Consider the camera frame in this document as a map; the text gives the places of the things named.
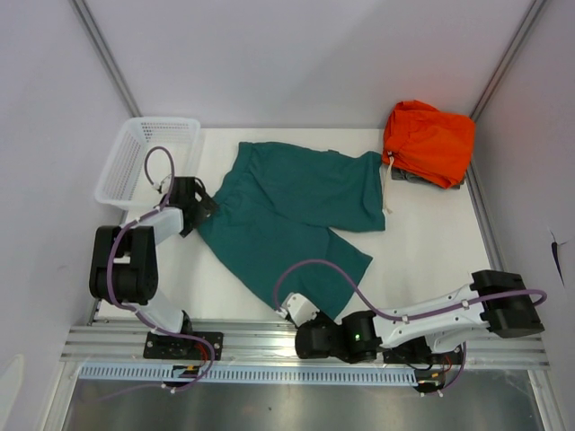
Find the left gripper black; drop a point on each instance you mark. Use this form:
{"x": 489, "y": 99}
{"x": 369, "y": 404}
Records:
{"x": 206, "y": 208}

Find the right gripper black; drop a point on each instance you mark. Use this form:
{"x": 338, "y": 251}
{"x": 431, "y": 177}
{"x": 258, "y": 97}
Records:
{"x": 321, "y": 316}

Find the teal green shorts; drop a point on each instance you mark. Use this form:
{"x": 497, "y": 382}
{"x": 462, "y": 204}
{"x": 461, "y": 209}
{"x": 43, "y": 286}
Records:
{"x": 279, "y": 210}

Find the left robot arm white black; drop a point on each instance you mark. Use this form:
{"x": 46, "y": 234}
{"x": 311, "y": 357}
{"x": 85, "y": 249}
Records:
{"x": 124, "y": 267}

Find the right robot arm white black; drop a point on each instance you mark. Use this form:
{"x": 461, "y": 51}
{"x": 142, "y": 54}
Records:
{"x": 494, "y": 302}

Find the grey folded shorts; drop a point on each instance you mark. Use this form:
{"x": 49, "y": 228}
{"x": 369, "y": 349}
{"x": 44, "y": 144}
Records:
{"x": 403, "y": 175}

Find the orange folded shorts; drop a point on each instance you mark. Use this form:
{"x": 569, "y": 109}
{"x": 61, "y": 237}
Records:
{"x": 434, "y": 145}

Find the white plastic basket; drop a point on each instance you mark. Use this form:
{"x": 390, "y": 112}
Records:
{"x": 147, "y": 149}

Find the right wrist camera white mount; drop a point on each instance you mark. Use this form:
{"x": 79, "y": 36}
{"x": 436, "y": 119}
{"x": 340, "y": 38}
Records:
{"x": 298, "y": 309}

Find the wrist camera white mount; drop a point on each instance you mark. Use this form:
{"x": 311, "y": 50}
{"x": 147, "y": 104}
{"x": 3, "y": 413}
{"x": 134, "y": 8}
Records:
{"x": 163, "y": 185}
{"x": 298, "y": 309}

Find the aluminium mounting rail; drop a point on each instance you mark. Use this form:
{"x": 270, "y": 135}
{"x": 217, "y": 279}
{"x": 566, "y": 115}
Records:
{"x": 272, "y": 343}

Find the white slotted cable duct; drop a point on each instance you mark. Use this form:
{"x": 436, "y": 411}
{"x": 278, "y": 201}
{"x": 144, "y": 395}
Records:
{"x": 372, "y": 376}

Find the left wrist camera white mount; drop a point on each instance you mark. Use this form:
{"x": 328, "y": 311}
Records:
{"x": 163, "y": 185}

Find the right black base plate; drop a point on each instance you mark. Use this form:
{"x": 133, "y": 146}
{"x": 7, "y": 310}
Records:
{"x": 404, "y": 354}

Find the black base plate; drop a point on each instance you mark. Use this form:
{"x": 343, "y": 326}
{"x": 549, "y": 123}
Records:
{"x": 404, "y": 354}
{"x": 173, "y": 348}

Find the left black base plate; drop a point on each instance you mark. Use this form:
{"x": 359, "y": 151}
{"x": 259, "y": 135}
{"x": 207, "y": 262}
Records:
{"x": 173, "y": 348}

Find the left aluminium frame post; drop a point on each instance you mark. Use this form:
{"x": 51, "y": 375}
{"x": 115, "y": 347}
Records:
{"x": 103, "y": 51}

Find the aluminium frame post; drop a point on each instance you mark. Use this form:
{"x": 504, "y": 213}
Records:
{"x": 103, "y": 51}
{"x": 526, "y": 25}

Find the right aluminium frame post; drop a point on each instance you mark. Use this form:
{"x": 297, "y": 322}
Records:
{"x": 526, "y": 25}

